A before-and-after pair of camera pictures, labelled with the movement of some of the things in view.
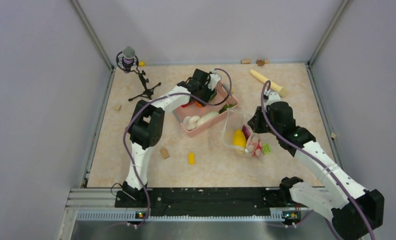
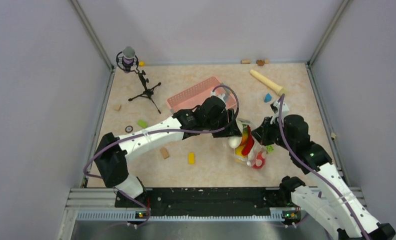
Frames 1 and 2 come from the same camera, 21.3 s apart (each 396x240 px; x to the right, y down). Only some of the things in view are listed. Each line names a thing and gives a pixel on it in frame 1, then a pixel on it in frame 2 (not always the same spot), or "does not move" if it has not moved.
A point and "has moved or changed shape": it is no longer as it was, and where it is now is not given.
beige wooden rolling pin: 278,89 does not move
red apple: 255,146 -> 260,157
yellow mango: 239,138 -> 238,151
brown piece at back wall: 260,62 does not move
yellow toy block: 191,158 does not move
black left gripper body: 206,92 -> 229,130
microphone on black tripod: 127,61 does not move
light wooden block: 117,107 does not move
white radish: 207,117 has moved or changed shape
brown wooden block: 164,152 does not move
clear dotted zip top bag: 237,133 has moved or changed shape
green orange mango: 212,98 has moved or changed shape
